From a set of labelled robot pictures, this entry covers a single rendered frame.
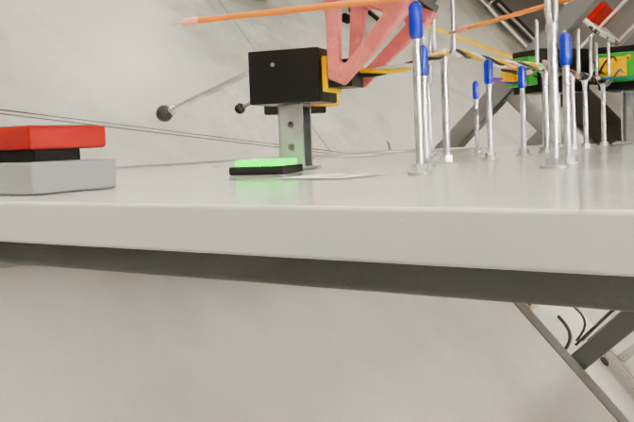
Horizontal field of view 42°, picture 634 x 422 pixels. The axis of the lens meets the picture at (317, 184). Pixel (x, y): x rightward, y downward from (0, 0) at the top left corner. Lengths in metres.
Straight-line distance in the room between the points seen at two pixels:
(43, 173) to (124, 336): 0.42
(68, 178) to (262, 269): 0.12
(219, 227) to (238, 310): 0.65
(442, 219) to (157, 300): 0.66
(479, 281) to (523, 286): 0.02
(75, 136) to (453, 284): 0.21
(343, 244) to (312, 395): 0.67
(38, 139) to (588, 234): 0.28
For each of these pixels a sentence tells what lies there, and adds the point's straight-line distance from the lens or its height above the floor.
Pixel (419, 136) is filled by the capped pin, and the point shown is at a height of 1.20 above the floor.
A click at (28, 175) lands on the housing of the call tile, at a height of 1.10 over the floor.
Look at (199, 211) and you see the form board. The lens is 0.30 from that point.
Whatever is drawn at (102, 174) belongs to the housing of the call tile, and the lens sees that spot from 0.45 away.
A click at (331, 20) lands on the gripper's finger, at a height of 1.19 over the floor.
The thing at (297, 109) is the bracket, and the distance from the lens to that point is 0.62.
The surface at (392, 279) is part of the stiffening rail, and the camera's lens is 0.42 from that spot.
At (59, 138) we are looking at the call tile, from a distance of 0.44.
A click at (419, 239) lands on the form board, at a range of 0.25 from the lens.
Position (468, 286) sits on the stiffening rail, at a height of 1.19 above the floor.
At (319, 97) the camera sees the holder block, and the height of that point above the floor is 1.14.
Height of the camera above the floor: 1.35
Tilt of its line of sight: 25 degrees down
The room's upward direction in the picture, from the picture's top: 41 degrees clockwise
